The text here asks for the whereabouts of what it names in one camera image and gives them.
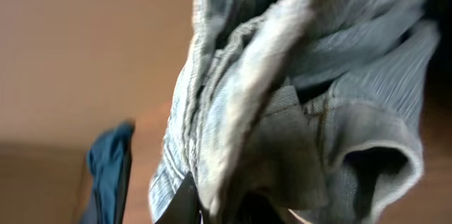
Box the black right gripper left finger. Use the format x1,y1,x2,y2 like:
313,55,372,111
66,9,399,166
156,172,201,224

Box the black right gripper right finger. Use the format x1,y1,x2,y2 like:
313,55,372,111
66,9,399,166
236,194,283,224

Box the light blue denim shorts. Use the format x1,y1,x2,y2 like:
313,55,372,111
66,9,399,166
148,0,439,223

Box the blue shirt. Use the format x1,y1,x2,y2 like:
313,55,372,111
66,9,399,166
78,120,135,224

